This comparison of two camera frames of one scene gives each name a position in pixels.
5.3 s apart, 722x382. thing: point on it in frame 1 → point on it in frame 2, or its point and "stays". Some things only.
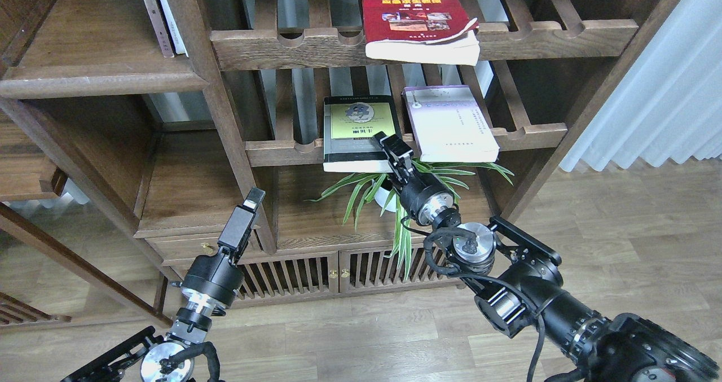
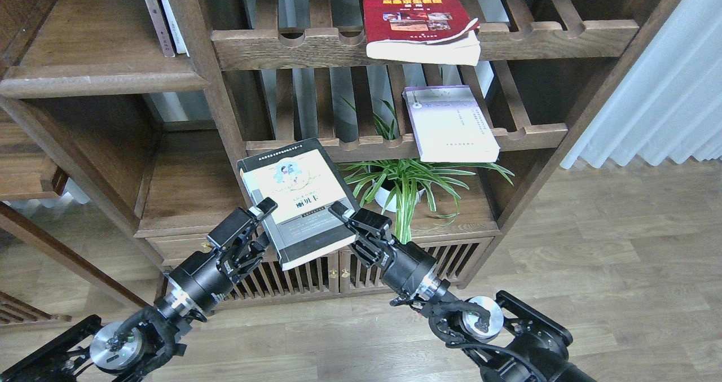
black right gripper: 423,196 → 405,265
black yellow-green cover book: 350,123 → 302,181
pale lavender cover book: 449,125 stays
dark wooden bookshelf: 382,121 stays
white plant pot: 381,196 stays
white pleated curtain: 667,104 stays
